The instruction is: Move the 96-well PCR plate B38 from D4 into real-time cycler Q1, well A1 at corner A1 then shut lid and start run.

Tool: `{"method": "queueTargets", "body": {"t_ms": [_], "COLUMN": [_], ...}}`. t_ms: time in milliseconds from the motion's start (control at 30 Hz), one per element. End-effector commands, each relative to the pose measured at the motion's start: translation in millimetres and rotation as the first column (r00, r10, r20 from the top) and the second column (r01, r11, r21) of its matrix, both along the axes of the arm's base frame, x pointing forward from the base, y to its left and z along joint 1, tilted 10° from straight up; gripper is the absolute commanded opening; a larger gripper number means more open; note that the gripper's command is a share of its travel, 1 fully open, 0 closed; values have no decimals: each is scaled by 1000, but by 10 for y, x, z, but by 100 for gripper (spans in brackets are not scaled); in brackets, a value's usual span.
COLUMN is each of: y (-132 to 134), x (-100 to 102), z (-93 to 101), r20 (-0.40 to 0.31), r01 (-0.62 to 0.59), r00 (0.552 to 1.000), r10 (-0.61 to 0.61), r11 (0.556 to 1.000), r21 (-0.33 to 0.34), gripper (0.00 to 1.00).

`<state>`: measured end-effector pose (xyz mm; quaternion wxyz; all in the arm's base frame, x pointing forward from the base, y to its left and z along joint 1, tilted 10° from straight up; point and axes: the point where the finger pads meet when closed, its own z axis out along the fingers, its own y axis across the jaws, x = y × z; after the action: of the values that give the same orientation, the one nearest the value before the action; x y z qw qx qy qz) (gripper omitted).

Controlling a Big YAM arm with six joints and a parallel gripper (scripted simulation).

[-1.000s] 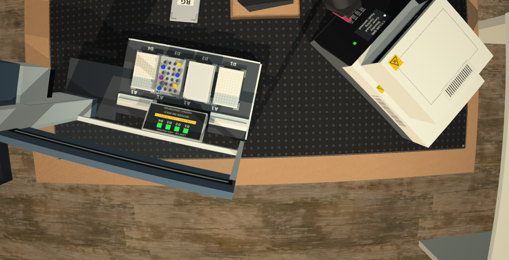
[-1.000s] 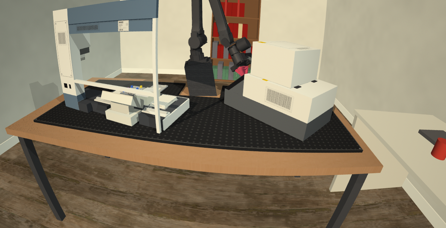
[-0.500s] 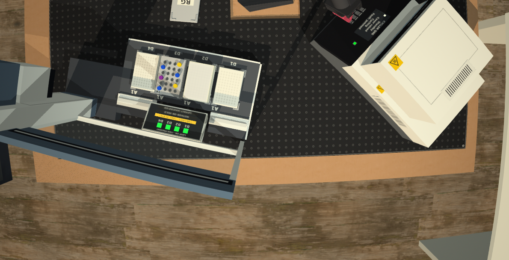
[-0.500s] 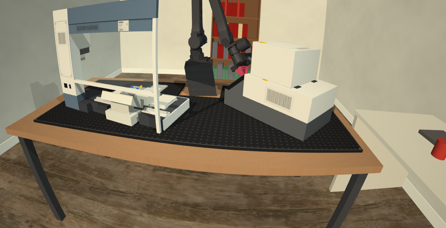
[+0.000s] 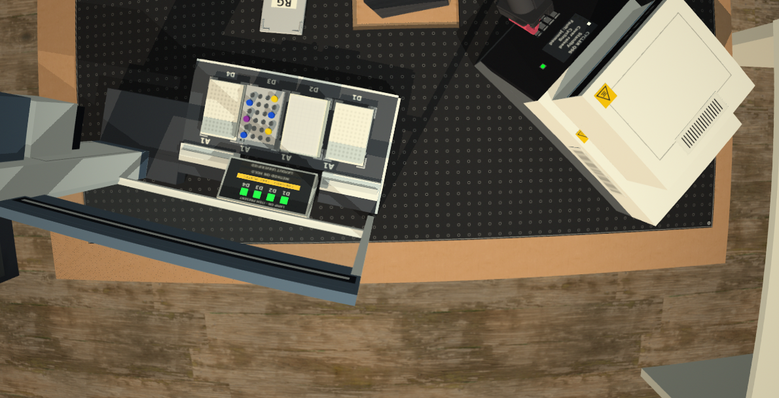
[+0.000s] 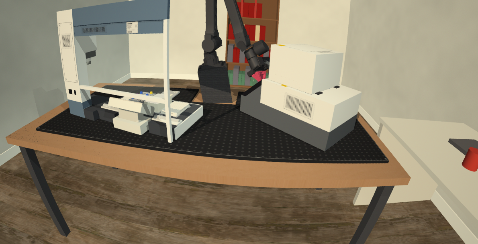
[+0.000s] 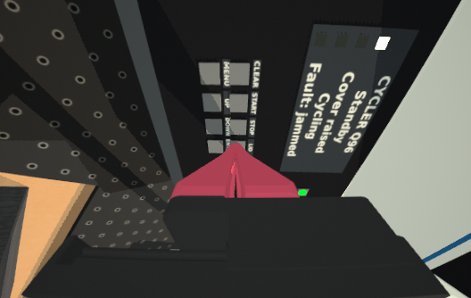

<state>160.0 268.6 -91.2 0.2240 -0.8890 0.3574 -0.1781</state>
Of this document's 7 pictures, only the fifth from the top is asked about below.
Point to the cream benchtop instrument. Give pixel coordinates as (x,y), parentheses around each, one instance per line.
(625,93)

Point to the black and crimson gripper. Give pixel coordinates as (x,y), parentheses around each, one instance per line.
(523,12)

